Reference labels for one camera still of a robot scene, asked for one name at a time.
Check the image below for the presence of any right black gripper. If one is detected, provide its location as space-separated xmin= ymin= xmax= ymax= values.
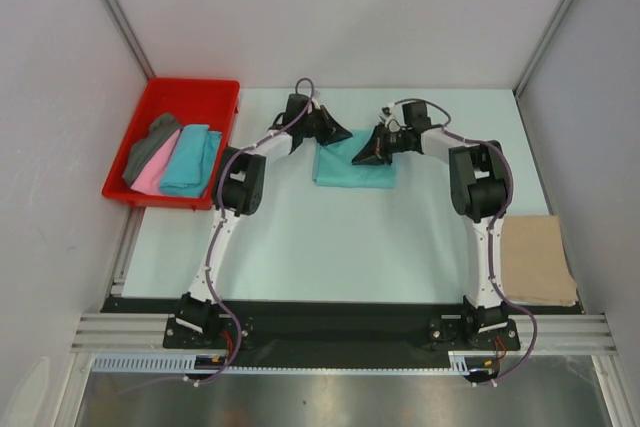
xmin=352 ymin=122 xmax=409 ymax=166

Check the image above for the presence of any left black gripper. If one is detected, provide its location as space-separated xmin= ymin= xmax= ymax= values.
xmin=298 ymin=106 xmax=351 ymax=147

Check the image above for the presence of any mint green t shirt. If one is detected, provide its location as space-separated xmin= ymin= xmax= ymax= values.
xmin=312 ymin=130 xmax=396 ymax=189

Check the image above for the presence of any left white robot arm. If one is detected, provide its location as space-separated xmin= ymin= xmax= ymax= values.
xmin=175 ymin=93 xmax=352 ymax=347

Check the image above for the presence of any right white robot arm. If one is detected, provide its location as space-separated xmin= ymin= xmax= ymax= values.
xmin=352 ymin=98 xmax=513 ymax=348

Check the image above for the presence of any blue t shirt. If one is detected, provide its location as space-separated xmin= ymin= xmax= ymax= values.
xmin=159 ymin=124 xmax=222 ymax=198

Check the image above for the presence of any red plastic bin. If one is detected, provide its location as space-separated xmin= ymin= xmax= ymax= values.
xmin=102 ymin=77 xmax=240 ymax=210

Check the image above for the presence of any grey t shirt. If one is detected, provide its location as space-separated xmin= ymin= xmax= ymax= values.
xmin=122 ymin=113 xmax=182 ymax=187

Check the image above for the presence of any pink t shirt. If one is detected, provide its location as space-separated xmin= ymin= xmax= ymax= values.
xmin=130 ymin=130 xmax=181 ymax=196

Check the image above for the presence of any folded beige t shirt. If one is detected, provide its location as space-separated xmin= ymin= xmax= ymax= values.
xmin=501 ymin=215 xmax=578 ymax=307

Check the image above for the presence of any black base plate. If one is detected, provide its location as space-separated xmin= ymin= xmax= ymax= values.
xmin=100 ymin=297 xmax=584 ymax=370

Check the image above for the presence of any white slotted cable duct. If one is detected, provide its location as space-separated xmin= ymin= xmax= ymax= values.
xmin=92 ymin=353 xmax=497 ymax=376

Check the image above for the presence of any left aluminium corner post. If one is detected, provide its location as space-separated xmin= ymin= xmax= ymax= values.
xmin=100 ymin=0 xmax=156 ymax=81

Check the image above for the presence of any aluminium corner post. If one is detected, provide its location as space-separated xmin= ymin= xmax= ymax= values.
xmin=512 ymin=0 xmax=577 ymax=101
xmin=100 ymin=0 xmax=156 ymax=81

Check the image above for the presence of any right aluminium corner post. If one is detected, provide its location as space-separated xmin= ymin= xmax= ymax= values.
xmin=512 ymin=0 xmax=577 ymax=101

